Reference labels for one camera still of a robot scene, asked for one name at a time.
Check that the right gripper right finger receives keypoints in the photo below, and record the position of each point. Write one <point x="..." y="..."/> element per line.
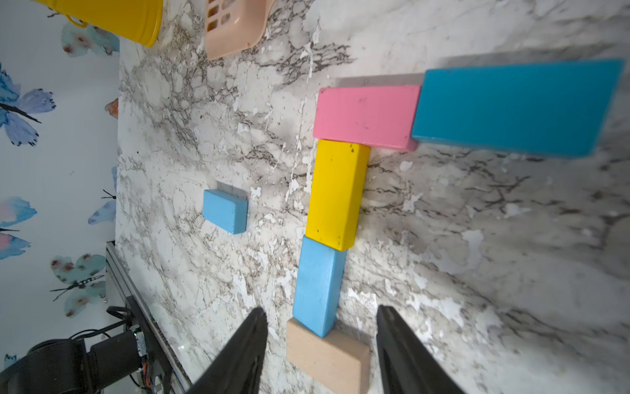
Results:
<point x="406" y="365"/>

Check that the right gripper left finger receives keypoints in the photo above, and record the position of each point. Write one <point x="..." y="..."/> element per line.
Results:
<point x="238" y="367"/>

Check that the tan building block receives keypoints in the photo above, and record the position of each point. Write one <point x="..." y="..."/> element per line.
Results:
<point x="339" y="362"/>

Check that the light blue building block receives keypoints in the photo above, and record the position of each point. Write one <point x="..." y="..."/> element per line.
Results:
<point x="225" y="211"/>

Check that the yellow building block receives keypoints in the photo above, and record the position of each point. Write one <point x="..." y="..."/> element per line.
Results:
<point x="338" y="183"/>

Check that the pink building block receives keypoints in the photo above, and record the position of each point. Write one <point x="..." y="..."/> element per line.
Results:
<point x="377" y="116"/>

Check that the teal building block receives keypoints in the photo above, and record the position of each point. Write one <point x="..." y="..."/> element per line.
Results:
<point x="544" y="109"/>

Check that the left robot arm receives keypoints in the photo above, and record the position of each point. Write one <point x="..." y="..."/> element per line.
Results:
<point x="91" y="361"/>

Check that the beige plastic slotted scoop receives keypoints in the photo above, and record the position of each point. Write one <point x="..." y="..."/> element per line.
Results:
<point x="232" y="26"/>

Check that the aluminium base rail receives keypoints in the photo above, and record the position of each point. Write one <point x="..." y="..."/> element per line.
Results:
<point x="165" y="374"/>

